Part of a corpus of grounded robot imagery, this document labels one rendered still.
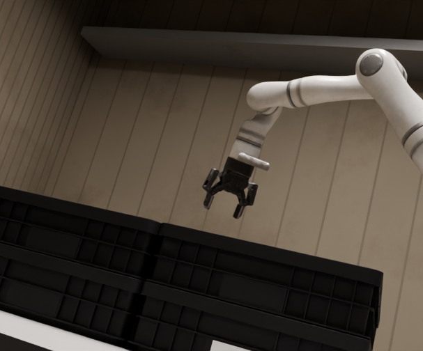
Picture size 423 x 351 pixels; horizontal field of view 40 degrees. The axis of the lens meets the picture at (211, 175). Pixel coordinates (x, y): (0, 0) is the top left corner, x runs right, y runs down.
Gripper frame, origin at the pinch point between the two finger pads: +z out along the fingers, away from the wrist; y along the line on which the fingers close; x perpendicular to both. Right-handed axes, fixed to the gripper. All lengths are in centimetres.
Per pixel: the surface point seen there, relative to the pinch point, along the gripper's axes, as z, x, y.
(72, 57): -35, -262, 3
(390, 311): 28, -67, -142
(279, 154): -24, -145, -101
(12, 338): 15, 65, 56
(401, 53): -92, -102, -119
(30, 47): -29, -236, 33
